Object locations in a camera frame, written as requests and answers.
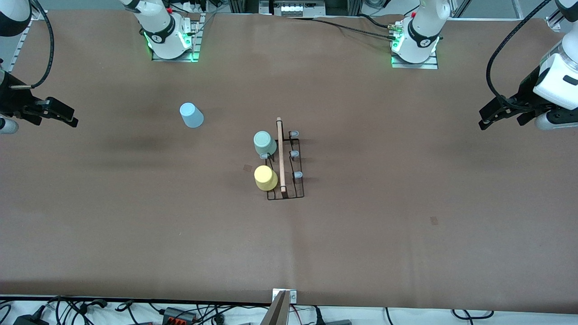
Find mint green plastic cup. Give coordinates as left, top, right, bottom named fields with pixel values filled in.
left=253, top=131, right=277, bottom=157

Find yellow plastic cup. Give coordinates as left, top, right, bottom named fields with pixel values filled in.
left=254, top=165, right=279, bottom=191

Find black wire cup holder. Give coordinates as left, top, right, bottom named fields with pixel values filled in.
left=260, top=117, right=305, bottom=201

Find light blue plastic cup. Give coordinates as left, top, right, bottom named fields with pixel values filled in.
left=180, top=102, right=204, bottom=128

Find brown table cover sheet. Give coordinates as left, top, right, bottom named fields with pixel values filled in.
left=0, top=9, right=578, bottom=314

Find white power strip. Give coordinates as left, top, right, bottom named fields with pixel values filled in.
left=180, top=0, right=209, bottom=13

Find black power adapter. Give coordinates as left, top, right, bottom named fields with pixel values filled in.
left=13, top=313, right=50, bottom=325

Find white electronics box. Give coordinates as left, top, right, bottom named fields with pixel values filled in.
left=273, top=0, right=326, bottom=18

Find orange black connector block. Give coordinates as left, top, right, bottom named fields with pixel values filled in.
left=162, top=307, right=197, bottom=324

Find black plug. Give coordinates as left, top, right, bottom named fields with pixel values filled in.
left=312, top=306, right=353, bottom=325

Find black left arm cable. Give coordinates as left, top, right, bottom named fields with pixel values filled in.
left=486, top=0, right=554, bottom=112

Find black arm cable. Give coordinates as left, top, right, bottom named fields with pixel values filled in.
left=11, top=0, right=55, bottom=89
left=486, top=0, right=554, bottom=112

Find aluminium edge rail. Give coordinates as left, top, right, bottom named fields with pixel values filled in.
left=545, top=7, right=567, bottom=30
left=8, top=8, right=48, bottom=74

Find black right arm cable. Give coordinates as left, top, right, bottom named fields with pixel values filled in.
left=11, top=0, right=55, bottom=89

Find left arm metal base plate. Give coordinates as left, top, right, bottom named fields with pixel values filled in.
left=390, top=51, right=439, bottom=70

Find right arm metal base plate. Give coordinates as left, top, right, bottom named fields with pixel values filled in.
left=150, top=13, right=202, bottom=63

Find long black table cable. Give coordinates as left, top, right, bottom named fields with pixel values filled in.
left=289, top=14, right=402, bottom=42

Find tangled black floor cables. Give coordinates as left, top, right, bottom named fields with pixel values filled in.
left=45, top=296, right=136, bottom=325

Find black looped floor cable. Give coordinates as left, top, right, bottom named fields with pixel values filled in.
left=452, top=309, right=494, bottom=320

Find small metal bracket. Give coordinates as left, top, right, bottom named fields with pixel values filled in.
left=272, top=289, right=298, bottom=304

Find grey brown mounting post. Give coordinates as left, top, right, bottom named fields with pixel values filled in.
left=261, top=290, right=291, bottom=325

